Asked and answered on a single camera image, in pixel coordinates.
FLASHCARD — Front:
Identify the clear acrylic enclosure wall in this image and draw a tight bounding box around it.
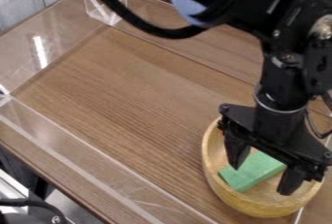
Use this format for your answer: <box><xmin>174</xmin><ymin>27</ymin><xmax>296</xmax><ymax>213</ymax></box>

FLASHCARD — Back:
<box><xmin>0</xmin><ymin>0</ymin><xmax>332</xmax><ymax>224</ymax></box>

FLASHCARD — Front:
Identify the clear acrylic corner bracket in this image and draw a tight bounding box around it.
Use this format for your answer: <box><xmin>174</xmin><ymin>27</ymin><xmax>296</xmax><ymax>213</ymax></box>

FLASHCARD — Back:
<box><xmin>83</xmin><ymin>0</ymin><xmax>121</xmax><ymax>26</ymax></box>

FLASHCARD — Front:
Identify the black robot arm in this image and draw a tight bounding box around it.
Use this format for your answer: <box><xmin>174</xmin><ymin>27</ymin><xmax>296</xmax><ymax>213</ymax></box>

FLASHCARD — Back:
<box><xmin>171</xmin><ymin>0</ymin><xmax>332</xmax><ymax>196</ymax></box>

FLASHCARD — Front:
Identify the green rectangular block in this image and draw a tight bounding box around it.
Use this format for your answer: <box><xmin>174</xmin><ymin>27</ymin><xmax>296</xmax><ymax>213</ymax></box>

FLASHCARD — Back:
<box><xmin>218</xmin><ymin>151</ymin><xmax>285</xmax><ymax>193</ymax></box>

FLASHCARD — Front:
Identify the black cable bottom left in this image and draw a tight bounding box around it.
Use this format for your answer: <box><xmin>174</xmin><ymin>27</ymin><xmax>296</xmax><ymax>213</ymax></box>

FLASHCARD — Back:
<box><xmin>0</xmin><ymin>198</ymin><xmax>68</xmax><ymax>224</ymax></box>

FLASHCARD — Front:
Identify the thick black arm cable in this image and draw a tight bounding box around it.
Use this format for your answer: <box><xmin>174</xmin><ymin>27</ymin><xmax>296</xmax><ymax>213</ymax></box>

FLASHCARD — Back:
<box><xmin>76</xmin><ymin>0</ymin><xmax>243</xmax><ymax>41</ymax></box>

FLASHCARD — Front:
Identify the light wooden bowl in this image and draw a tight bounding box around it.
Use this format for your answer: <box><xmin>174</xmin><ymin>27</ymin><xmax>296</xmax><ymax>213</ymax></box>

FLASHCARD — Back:
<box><xmin>200</xmin><ymin>119</ymin><xmax>322</xmax><ymax>218</ymax></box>

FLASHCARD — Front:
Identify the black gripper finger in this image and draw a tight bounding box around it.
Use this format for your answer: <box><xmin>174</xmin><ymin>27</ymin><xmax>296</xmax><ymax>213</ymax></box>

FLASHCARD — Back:
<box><xmin>275</xmin><ymin>166</ymin><xmax>312</xmax><ymax>196</ymax></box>
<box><xmin>225</xmin><ymin>130</ymin><xmax>250</xmax><ymax>170</ymax></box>

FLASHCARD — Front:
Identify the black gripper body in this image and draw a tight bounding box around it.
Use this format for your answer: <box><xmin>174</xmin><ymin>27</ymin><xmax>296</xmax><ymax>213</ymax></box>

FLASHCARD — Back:
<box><xmin>218</xmin><ymin>93</ymin><xmax>332</xmax><ymax>181</ymax></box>

